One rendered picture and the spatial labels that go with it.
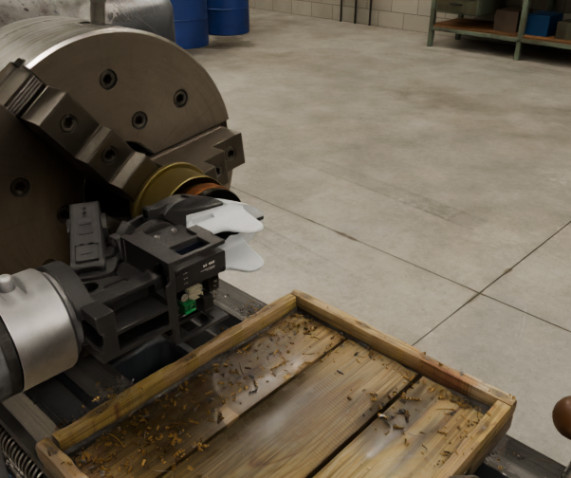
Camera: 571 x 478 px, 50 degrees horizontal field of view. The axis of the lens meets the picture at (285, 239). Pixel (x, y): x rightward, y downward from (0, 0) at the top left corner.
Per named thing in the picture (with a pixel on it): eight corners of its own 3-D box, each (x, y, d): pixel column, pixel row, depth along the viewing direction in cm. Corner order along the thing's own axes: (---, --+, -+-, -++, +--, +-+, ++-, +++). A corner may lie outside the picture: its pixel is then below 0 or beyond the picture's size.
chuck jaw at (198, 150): (127, 146, 66) (209, 110, 73) (137, 187, 69) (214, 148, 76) (192, 173, 59) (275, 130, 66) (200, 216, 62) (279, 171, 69)
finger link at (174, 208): (227, 236, 54) (144, 271, 48) (213, 229, 55) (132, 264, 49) (224, 187, 52) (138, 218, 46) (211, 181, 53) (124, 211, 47)
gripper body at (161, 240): (235, 317, 49) (103, 389, 41) (172, 278, 54) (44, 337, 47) (231, 232, 46) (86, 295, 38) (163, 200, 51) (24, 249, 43)
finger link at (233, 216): (298, 231, 54) (218, 268, 48) (252, 211, 58) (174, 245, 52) (298, 199, 53) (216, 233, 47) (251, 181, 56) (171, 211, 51)
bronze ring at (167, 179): (107, 169, 55) (170, 197, 50) (188, 144, 61) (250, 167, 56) (120, 257, 60) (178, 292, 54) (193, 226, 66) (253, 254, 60)
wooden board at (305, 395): (41, 473, 57) (33, 443, 56) (296, 312, 81) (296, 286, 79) (267, 729, 39) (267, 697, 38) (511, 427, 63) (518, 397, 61)
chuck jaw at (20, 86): (75, 180, 63) (-17, 103, 54) (104, 142, 64) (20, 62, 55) (138, 211, 56) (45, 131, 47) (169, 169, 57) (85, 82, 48)
